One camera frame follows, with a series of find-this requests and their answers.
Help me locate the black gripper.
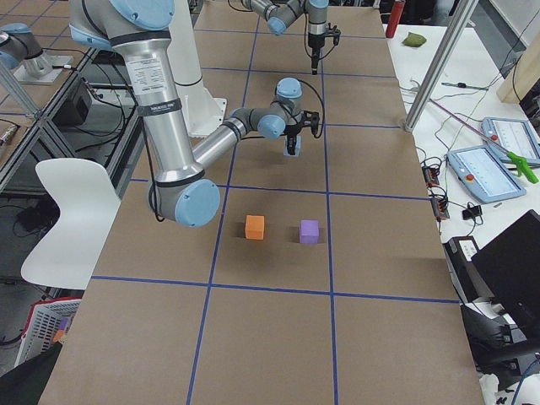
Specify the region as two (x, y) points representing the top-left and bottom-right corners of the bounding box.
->
(284, 110), (321, 154)

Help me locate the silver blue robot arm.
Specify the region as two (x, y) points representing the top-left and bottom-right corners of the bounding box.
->
(69, 1), (320, 228)

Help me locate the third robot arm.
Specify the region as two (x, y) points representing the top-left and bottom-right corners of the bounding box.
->
(1, 24), (288, 166)

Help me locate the orange foam block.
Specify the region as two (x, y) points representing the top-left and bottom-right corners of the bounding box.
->
(245, 214), (265, 240)

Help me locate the purple foam block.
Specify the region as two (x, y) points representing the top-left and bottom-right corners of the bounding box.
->
(300, 219), (320, 244)

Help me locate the green bean bag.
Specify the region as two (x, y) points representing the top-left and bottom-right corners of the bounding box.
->
(402, 32), (427, 48)

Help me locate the red cylinder bottle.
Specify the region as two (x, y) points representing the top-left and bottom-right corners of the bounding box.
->
(385, 0), (406, 39)

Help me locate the teach pendant near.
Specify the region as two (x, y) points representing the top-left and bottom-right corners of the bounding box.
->
(447, 146), (527, 203)

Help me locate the teach pendant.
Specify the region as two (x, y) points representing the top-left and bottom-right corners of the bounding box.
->
(481, 117), (539, 165)
(447, 146), (527, 203)

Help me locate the white plastic chair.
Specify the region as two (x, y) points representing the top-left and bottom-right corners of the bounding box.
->
(21, 158), (121, 290)

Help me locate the teach pendant far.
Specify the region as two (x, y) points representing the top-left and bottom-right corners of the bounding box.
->
(481, 117), (539, 165)

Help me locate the reacher grabber stick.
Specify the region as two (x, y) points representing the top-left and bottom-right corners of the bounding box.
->
(429, 99), (539, 184)

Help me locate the black monitor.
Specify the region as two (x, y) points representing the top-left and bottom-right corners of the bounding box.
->
(472, 209), (539, 338)

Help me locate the white plastic basket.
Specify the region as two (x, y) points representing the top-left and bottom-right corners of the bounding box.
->
(14, 297), (82, 367)

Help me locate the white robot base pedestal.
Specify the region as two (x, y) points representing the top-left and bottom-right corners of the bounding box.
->
(167, 0), (227, 138)

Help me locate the aluminium frame post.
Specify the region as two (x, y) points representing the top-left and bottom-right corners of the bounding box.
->
(403, 0), (478, 132)

